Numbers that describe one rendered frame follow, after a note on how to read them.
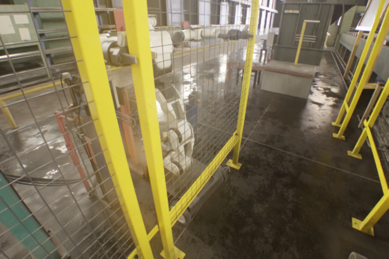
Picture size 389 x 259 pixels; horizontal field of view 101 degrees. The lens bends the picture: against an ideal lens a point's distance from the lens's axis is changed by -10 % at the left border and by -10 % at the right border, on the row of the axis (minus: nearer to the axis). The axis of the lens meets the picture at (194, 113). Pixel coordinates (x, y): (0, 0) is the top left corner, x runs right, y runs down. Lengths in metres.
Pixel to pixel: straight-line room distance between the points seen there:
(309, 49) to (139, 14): 4.48
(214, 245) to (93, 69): 1.41
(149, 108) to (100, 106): 0.18
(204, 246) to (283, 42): 4.42
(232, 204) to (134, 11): 1.61
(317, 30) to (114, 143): 4.67
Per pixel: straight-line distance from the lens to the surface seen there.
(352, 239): 1.99
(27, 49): 9.58
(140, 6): 0.57
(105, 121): 0.53
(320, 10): 4.87
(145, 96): 0.60
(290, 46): 4.85
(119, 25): 7.86
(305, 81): 4.23
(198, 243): 1.58
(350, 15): 13.74
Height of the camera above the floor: 1.44
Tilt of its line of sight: 28 degrees down
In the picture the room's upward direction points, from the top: straight up
